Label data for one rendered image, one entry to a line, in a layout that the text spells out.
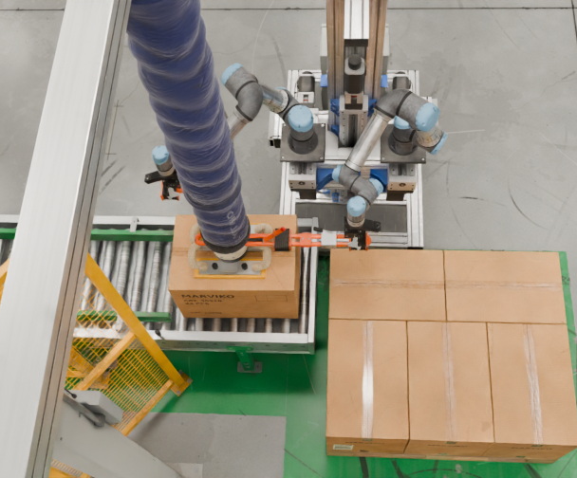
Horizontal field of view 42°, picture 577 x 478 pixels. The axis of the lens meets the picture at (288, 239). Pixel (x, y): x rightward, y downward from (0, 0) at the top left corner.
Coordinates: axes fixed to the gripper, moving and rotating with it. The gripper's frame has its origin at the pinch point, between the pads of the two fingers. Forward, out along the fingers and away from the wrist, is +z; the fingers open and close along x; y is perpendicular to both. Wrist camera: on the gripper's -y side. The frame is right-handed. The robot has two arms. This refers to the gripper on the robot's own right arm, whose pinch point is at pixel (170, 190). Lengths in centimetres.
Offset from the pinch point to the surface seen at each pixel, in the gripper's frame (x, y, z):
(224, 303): -46, 25, 30
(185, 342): -59, 3, 55
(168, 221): 7, -11, 49
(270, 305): -46, 48, 34
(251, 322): -49, 37, 53
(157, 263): -15, -16, 53
